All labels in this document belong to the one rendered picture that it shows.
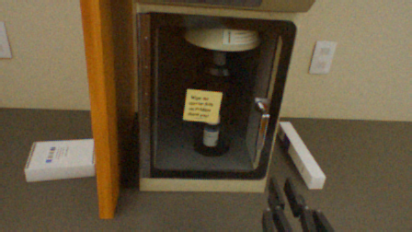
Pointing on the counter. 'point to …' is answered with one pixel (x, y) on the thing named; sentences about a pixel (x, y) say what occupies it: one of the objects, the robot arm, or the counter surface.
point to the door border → (144, 91)
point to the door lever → (261, 125)
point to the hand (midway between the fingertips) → (283, 195)
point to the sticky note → (201, 106)
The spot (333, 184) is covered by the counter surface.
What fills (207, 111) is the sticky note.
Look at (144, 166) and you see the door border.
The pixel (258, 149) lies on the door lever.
